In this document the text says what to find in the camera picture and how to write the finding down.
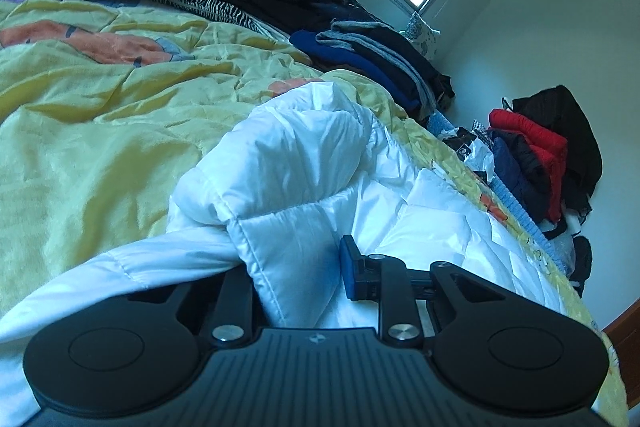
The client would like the pile of dark folded clothes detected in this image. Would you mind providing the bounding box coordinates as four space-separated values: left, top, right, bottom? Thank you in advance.
317 21 441 108

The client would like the blue folded garment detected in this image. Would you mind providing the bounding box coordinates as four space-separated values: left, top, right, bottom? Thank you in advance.
290 29 361 70

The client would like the blue knitted blanket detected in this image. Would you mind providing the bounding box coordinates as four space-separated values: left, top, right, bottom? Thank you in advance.
427 109 571 273

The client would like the black folded garment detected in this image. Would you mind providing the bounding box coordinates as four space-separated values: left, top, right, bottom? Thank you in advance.
345 27 457 125

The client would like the yellow printed blanket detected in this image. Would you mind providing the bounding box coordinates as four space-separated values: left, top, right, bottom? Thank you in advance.
0 0 631 427

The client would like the clear plastic bag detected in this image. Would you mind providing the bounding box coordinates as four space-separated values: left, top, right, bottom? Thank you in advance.
550 232 576 268

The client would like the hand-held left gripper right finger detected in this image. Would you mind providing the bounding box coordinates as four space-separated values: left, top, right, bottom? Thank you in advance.
339 234 507 350

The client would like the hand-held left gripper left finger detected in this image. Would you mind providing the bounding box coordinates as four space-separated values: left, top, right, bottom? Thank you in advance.
125 263 262 349

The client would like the patterned pillow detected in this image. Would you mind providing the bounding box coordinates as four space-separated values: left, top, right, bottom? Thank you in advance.
404 11 441 60

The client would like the navy jacket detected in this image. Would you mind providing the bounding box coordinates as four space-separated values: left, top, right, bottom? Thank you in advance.
487 129 551 220

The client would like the white puffer jacket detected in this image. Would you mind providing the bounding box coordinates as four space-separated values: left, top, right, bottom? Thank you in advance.
0 79 568 413

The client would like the black white garment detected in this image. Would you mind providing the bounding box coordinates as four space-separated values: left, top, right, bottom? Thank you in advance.
542 197 591 240

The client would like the white plastic bag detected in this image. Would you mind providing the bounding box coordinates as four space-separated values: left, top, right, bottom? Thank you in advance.
440 127 496 188

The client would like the black bag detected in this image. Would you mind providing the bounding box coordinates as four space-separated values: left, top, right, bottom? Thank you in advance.
570 236 593 298

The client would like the zebra striped cloth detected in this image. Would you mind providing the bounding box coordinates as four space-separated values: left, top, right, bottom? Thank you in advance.
145 0 266 38

